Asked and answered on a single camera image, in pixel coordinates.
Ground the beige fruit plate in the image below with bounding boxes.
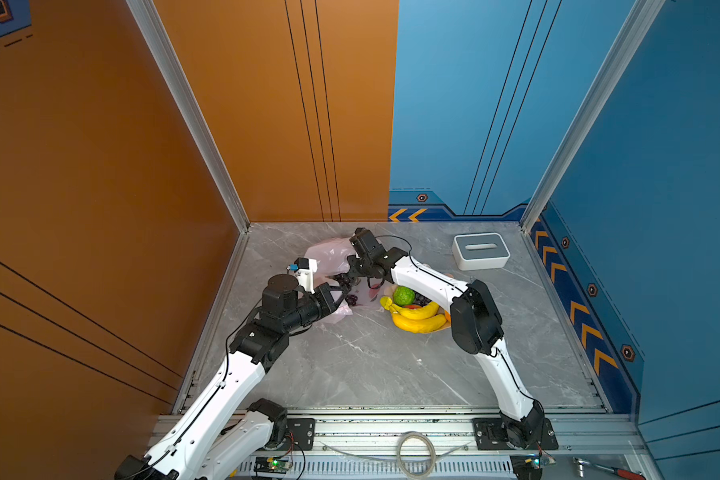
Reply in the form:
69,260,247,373
380,286,451,334

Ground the white grey tissue box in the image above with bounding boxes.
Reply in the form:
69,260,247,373
452,232,511,271

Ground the aluminium corner post right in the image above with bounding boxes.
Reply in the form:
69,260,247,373
520,0,665,234

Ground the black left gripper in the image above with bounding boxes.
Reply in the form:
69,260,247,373
280,284,348,337

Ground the dark purple grape bunch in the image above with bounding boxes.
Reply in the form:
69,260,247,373
413,293,431,307

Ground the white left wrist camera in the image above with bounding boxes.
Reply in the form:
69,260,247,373
287,257,318,293

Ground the red handled tool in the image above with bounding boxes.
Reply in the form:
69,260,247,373
572,457,646,480

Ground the aluminium corner post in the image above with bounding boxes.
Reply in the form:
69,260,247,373
520,0,665,234
124,0,252,232

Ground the aluminium corner post left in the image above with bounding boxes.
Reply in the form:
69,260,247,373
124,0,252,232

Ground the coiled clear cable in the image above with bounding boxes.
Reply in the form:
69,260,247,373
320,431,475,480

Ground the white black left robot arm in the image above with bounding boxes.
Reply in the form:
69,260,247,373
114,274,349,479

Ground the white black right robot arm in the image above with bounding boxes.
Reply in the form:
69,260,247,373
347,227,559,449

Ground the pink plastic bag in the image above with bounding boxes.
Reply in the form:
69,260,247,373
304,238,389,324

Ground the green circuit board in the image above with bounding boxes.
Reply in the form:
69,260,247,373
252,457,294,477

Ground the yellow banana bunch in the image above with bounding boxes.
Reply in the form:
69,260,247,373
380,296,450,334

